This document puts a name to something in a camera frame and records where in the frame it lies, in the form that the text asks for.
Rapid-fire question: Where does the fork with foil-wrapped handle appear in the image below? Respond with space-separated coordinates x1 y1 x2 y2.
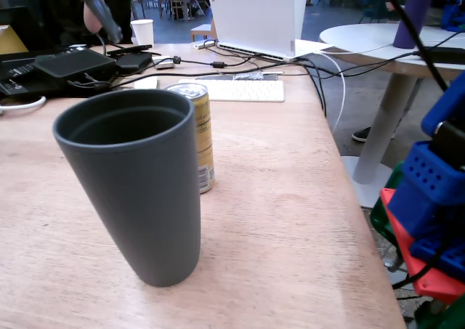
63 0 124 44

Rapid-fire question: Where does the person's bare forearm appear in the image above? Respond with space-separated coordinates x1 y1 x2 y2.
82 0 107 34

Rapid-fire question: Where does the yellow drink can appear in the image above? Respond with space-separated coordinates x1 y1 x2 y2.
163 82 216 195

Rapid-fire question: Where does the white keyboard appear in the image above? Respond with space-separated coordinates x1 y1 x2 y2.
177 79 286 103

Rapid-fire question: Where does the crumpled foil piece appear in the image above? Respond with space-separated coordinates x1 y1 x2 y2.
232 71 264 81

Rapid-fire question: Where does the tall gray plastic cup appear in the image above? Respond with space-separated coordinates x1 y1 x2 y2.
52 89 202 288

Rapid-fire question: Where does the small silver adapter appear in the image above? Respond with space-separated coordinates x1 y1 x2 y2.
151 55 176 70

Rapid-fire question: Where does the white usb hub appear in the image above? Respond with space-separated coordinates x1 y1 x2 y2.
190 40 219 51

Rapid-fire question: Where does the wooden bench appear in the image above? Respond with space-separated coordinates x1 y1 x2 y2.
190 20 218 43

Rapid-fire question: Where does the dark shoe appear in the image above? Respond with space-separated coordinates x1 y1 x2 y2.
351 126 372 143

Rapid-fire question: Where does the black power brick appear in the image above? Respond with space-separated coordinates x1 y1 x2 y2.
115 52 153 75

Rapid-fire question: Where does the white laptop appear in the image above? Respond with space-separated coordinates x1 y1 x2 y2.
209 0 335 63

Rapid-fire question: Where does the black pen-shaped stick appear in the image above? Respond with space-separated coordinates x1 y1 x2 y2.
106 44 153 57

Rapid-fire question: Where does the white paper cup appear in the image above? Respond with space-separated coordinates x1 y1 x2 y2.
129 19 155 47

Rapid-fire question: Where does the wooden chair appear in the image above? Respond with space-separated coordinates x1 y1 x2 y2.
168 0 190 21

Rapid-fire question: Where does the green table clamp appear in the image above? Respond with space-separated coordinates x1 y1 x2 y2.
369 161 403 257
413 292 465 329

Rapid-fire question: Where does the black flat box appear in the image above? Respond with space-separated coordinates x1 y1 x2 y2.
33 49 117 87

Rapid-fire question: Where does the person's black shirt torso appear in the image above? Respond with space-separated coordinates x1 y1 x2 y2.
36 0 134 49

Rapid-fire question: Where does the purple bottle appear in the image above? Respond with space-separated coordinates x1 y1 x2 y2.
392 0 436 50

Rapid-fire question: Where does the black device with buttons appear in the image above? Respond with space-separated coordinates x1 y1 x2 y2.
0 49 73 98

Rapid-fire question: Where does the black flat device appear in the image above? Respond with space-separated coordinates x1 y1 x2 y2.
417 46 465 65

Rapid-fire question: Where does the yellow board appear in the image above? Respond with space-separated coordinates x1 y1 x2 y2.
0 25 29 56

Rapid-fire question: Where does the distant blue robot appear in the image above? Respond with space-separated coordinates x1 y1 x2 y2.
441 0 465 32

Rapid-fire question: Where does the black cable with ferrite bead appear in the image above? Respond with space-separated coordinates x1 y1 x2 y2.
172 54 262 70

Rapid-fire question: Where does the long black cable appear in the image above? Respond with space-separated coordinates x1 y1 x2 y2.
110 62 328 118

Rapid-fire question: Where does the thin white hanging cable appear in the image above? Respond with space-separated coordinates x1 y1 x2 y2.
314 51 347 134

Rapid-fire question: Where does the round white pedestal table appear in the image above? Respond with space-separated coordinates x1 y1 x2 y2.
318 23 465 208

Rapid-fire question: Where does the red base plate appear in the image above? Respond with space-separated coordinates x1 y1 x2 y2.
380 187 465 306

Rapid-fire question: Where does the thick white cable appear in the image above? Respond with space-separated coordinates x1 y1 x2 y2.
0 96 47 113

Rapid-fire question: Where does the black camera cable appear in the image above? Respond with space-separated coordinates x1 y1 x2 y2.
377 0 450 92

